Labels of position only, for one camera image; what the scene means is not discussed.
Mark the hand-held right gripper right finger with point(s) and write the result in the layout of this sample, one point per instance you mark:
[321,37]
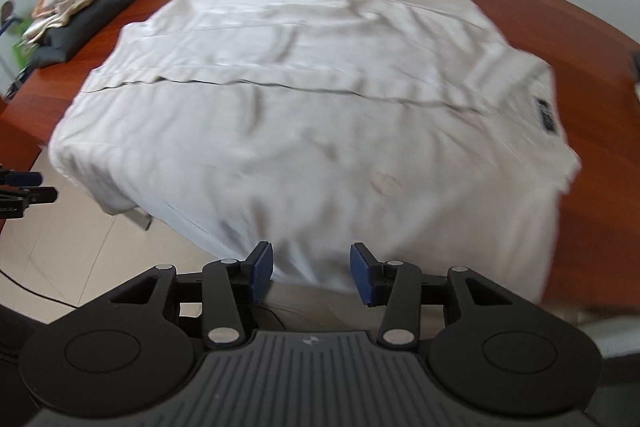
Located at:
[362,272]

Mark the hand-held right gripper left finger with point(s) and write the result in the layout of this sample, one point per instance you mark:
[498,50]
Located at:
[261,272]

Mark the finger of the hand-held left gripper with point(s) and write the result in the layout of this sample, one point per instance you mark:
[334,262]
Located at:
[25,179]
[35,195]

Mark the cream satin shirt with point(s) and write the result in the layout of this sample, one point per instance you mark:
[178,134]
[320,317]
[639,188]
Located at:
[325,132]

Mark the green bag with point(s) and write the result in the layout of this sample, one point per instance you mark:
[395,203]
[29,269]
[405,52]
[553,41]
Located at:
[21,42]

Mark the dark grey folded cloth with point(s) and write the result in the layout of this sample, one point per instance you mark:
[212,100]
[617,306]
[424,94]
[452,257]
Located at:
[85,32]

